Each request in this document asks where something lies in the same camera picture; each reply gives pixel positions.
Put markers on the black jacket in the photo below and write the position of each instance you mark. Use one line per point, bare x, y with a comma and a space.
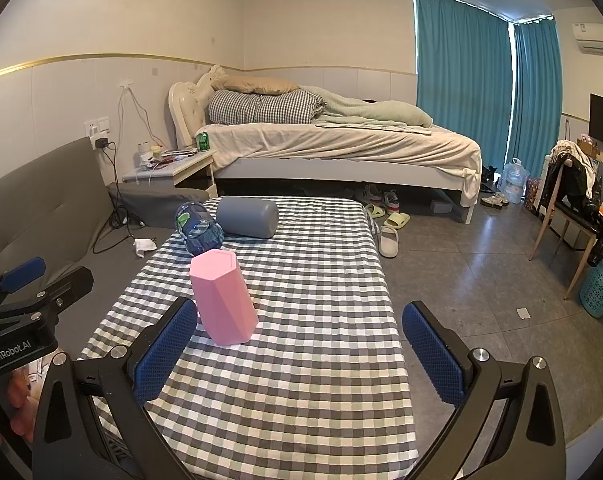
579, 185

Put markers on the white red sneakers pair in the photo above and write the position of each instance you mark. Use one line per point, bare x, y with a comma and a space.
381, 197

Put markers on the white nightstand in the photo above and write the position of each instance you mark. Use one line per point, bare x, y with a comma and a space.
181, 172

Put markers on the bed with beige bedding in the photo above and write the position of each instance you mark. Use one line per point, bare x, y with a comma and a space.
331, 142

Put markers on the grey checkered tablecloth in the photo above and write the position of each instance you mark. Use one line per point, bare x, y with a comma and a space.
306, 340

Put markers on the person's left hand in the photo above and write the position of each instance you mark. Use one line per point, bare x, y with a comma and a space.
23, 395

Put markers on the white wall socket panel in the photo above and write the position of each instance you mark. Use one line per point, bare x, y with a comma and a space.
100, 126

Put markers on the red patterned bag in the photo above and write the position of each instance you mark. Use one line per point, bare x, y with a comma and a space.
534, 195

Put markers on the green slipper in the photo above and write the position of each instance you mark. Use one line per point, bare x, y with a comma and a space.
376, 210
398, 220

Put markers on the small white jar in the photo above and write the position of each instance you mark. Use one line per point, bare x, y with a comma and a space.
156, 153

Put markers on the checkered folded quilt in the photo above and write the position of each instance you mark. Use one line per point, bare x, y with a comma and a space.
261, 107

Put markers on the white padded headboard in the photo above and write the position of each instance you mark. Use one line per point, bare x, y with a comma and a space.
184, 110

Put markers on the grey cup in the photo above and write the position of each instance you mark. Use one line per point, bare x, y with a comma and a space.
249, 217

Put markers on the white bed frame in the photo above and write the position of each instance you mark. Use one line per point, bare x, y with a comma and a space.
341, 172

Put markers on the white plaid garment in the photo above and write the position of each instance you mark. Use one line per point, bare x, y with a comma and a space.
574, 152

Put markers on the teal laundry basket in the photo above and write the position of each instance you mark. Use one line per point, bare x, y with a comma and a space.
599, 290

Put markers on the pink faceted cup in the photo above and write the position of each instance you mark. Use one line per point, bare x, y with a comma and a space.
221, 300

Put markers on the clear blue water bottle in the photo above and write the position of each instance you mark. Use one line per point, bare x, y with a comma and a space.
201, 239

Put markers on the narrow teal curtain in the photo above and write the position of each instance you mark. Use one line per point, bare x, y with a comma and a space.
536, 95

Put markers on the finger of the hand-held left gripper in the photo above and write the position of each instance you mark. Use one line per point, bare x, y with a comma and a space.
23, 272
71, 284

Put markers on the grey sofa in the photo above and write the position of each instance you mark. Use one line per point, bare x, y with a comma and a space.
36, 195

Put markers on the green drink can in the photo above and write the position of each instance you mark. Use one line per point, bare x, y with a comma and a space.
203, 141

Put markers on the pale green blanket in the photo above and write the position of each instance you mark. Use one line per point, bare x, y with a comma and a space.
371, 110

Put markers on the small grey box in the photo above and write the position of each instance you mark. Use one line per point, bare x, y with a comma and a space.
442, 207

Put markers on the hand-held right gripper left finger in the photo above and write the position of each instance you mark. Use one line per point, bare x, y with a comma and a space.
162, 347

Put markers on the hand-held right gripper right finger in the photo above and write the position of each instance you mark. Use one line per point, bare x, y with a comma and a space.
434, 355

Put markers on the wooden leg chair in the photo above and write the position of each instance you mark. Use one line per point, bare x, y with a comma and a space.
569, 215

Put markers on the white paper scrap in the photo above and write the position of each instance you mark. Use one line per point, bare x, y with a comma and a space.
524, 313

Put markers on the crumpled white tissue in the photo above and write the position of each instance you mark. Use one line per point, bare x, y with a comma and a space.
145, 247

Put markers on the large clear water jug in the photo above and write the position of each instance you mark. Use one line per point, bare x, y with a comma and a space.
513, 182

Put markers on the white air conditioner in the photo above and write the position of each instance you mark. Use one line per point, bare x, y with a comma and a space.
594, 37

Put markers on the wide teal curtain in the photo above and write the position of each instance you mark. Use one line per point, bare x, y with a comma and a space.
456, 75

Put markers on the white pillow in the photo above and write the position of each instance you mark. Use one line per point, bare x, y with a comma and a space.
216, 77

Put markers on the beige pillow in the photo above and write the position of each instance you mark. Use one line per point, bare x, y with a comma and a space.
261, 85

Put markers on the white slipper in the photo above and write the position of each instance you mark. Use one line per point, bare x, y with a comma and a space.
389, 242

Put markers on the black power charger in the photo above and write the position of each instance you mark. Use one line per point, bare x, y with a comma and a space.
101, 144

